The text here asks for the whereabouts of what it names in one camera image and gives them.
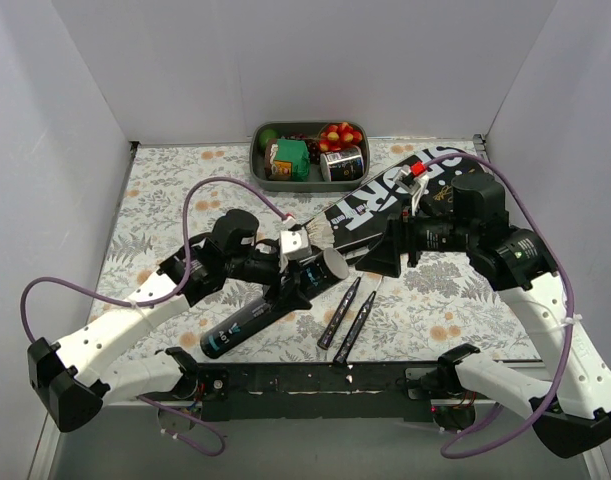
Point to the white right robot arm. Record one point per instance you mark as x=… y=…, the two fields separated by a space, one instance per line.
x=569 y=414

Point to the green wrapped box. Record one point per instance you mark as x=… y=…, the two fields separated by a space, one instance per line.
x=287 y=160

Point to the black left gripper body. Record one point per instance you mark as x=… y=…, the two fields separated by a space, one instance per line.
x=283 y=279

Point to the left badminton racket handle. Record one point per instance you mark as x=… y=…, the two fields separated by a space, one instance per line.
x=346 y=301

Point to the white feather shuttlecock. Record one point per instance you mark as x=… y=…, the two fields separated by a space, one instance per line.
x=320 y=232

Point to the black printed can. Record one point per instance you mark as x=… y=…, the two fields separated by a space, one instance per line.
x=344 y=165

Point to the green lime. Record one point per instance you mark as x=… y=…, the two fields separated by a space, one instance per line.
x=265 y=137

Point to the grey plastic tray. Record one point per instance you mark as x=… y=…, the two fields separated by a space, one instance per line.
x=315 y=182

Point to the black shuttlecock tube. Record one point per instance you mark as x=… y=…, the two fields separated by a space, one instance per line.
x=256 y=316

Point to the red yellow fruit bunch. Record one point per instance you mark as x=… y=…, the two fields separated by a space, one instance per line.
x=335 y=137

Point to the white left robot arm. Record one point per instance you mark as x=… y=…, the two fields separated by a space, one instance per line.
x=73 y=376

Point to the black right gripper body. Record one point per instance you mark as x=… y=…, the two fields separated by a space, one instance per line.
x=402 y=241

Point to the badminton racket handle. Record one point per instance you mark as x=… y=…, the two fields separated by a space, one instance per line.
x=346 y=301
x=353 y=333

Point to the black sport racket bag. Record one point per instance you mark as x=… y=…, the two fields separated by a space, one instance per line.
x=360 y=217

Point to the right badminton racket handle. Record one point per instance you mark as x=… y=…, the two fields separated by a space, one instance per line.
x=353 y=333

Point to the dark grape bunch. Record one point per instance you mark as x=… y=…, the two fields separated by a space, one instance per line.
x=312 y=143

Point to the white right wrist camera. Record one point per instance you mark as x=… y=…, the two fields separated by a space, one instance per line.
x=414 y=180

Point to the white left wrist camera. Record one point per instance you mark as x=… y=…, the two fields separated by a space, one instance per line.
x=295 y=244

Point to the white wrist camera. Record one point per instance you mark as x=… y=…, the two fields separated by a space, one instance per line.
x=295 y=244
x=414 y=180

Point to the black base bar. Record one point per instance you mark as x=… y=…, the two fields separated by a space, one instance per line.
x=309 y=390

